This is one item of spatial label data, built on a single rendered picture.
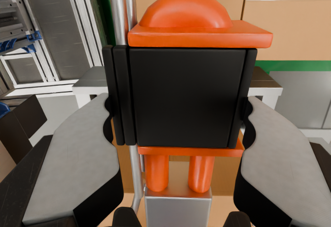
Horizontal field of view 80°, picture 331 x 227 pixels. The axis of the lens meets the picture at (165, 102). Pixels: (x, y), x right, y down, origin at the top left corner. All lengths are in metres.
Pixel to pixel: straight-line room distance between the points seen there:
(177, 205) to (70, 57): 1.04
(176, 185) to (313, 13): 0.68
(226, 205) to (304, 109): 1.28
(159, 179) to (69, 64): 1.05
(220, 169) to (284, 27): 0.48
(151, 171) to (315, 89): 1.51
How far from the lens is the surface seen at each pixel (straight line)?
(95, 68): 0.89
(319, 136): 1.87
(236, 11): 0.69
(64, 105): 1.60
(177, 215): 0.22
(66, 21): 1.13
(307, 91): 1.61
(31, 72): 1.32
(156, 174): 0.18
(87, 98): 0.76
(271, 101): 0.78
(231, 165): 0.51
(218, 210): 0.49
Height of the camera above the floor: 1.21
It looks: 60 degrees down
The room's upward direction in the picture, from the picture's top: 176 degrees counter-clockwise
